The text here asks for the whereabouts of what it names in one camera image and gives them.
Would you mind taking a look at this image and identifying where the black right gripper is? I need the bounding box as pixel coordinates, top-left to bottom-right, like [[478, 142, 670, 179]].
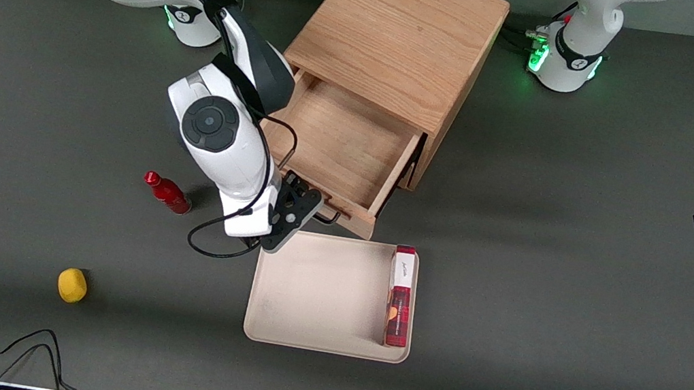
[[276, 170, 314, 208]]

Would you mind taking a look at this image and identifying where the black metal drawer handle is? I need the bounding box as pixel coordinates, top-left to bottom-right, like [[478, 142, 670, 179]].
[[313, 207, 343, 228]]

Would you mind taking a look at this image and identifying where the wooden drawer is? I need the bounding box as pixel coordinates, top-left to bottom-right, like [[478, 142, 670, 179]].
[[245, 65, 433, 247]]

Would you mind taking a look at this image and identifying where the wooden drawer cabinet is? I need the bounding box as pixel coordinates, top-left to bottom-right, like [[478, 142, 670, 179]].
[[267, 0, 512, 203]]

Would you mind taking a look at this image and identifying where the beige plastic tray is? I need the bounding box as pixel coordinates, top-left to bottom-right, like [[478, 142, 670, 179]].
[[241, 224, 425, 365]]

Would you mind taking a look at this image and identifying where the red plastic bottle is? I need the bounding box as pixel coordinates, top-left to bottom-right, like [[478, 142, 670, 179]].
[[139, 169, 197, 217]]

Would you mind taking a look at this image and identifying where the red white cookie box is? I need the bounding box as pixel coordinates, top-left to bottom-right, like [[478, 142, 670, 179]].
[[379, 244, 422, 350]]

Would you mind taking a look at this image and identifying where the yellow lemon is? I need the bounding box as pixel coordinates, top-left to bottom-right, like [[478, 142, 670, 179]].
[[54, 265, 90, 306]]

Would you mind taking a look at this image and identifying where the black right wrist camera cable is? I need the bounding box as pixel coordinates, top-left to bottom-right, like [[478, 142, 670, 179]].
[[0, 0, 320, 269]]

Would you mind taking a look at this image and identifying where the black left arm base cable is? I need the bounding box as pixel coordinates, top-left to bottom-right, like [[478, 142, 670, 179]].
[[497, 0, 580, 59]]

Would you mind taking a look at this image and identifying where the black floor cable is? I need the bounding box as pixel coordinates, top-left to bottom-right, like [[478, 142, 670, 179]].
[[0, 336, 90, 390], [0, 322, 73, 390]]

